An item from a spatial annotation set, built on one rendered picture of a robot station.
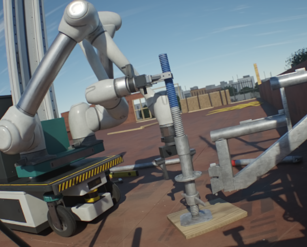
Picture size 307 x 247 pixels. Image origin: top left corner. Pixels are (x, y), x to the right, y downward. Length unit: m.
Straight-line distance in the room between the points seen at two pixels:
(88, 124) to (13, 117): 0.68
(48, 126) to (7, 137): 0.58
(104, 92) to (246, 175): 0.70
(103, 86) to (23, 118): 0.38
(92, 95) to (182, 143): 0.44
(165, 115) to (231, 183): 0.42
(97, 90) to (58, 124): 0.59
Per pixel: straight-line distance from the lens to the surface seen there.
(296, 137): 1.18
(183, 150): 1.19
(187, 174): 1.22
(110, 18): 1.66
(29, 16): 1.95
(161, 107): 1.25
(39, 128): 1.41
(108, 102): 1.25
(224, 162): 1.18
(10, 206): 1.61
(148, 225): 1.40
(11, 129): 1.16
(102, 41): 1.31
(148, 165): 2.78
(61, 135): 1.75
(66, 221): 1.42
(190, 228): 1.22
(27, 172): 1.39
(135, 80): 1.17
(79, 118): 1.72
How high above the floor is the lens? 0.55
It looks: 2 degrees down
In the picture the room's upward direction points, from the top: 12 degrees counter-clockwise
